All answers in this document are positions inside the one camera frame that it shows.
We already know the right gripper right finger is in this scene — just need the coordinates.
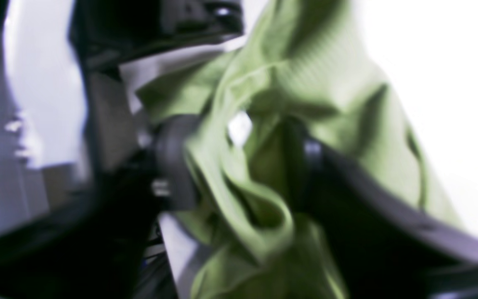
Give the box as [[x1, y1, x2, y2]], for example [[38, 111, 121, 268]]
[[283, 117, 478, 299]]

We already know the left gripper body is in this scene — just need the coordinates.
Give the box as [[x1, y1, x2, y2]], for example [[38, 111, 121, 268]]
[[68, 0, 245, 71]]

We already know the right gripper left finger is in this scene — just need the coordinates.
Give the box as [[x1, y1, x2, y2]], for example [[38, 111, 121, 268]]
[[0, 114, 201, 299]]

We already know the green T-shirt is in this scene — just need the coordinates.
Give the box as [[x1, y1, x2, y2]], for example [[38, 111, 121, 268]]
[[137, 0, 463, 299]]

